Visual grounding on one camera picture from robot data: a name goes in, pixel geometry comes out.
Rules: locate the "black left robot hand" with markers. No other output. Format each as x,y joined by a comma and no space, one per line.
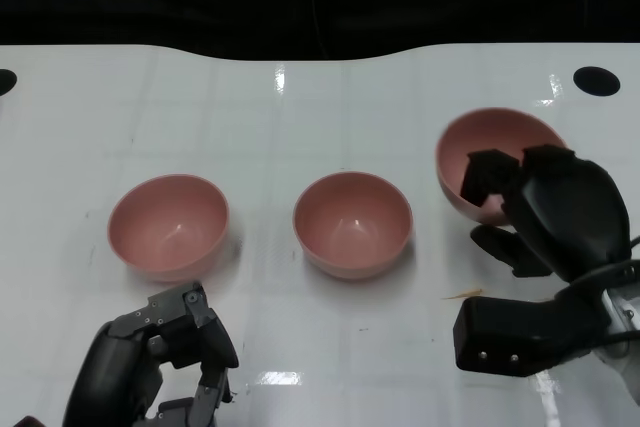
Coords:
115,372

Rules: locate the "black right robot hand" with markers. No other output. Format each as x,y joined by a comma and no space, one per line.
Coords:
565,207

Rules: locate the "pink plastic bowl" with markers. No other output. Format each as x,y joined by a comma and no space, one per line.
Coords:
170,227
352,227
480,132

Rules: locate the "black round table grommet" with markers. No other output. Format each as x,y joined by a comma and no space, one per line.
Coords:
596,81
7,82

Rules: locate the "thin orange wood sliver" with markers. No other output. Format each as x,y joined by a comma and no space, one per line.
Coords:
462,294

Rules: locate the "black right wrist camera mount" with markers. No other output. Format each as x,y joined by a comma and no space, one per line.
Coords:
500,337

